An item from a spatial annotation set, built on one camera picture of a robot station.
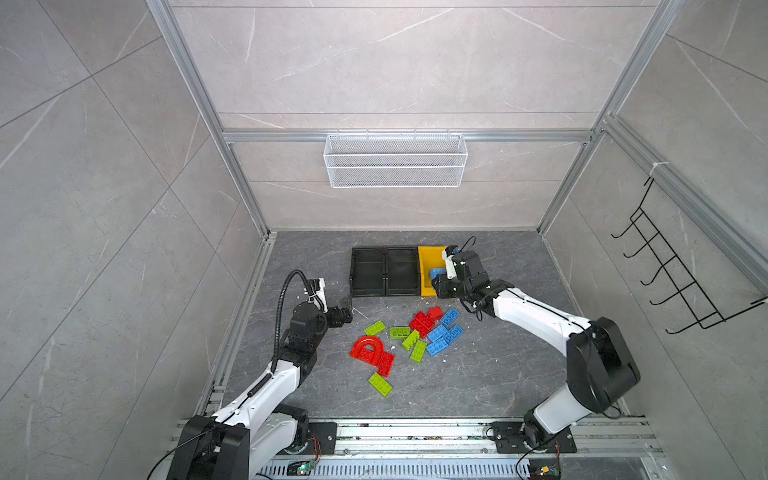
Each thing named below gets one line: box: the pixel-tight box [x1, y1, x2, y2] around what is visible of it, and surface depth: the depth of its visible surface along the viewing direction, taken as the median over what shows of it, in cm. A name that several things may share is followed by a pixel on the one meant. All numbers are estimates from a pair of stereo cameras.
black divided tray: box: [350, 246, 420, 297], surface depth 107 cm
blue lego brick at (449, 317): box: [440, 308, 460, 329], surface depth 95 cm
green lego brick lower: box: [410, 340, 427, 363], surface depth 90 cm
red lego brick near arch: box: [378, 352, 395, 378], surface depth 87 cm
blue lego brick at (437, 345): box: [426, 336, 449, 356], surface depth 90 cm
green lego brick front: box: [368, 372, 393, 397], surface depth 82 cm
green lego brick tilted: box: [402, 329, 420, 351], surface depth 90 cm
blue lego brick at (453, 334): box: [443, 324, 465, 345], surface depth 92 cm
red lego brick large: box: [409, 310, 435, 339], surface depth 94 cm
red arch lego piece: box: [350, 336, 384, 366], surface depth 90 cm
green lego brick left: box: [364, 320, 386, 336], surface depth 94 cm
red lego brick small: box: [427, 306, 443, 320], surface depth 97 cm
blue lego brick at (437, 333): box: [427, 324, 449, 343], surface depth 92 cm
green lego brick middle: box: [389, 327, 411, 339], surface depth 92 cm
